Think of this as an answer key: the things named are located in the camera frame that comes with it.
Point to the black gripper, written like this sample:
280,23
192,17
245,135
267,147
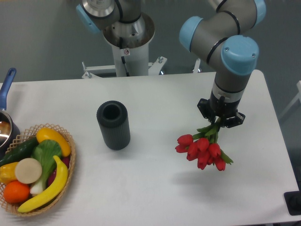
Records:
221,107

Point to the red tulip bouquet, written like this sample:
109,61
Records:
204,148

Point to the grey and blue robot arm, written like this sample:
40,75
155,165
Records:
218,41

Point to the dark grey ribbed vase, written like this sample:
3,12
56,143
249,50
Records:
112,117

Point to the black device at table edge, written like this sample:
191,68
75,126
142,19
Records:
293,202

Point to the purple red vegetable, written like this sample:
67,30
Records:
66,161

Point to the yellow banana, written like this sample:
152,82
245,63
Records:
49,193

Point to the green bok choy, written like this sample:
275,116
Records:
44,153

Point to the woven wicker basket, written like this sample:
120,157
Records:
25,135

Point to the beige round disc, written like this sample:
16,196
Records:
28,170

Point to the dark green cucumber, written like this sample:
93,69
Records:
22,151

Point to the orange fruit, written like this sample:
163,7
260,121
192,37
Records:
16,192

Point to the yellow bell pepper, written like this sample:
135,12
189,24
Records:
7,173

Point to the white frame at right edge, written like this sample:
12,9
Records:
293,105

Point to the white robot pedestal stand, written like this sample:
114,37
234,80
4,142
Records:
130,48

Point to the blue handled saucepan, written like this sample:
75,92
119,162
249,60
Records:
8,129

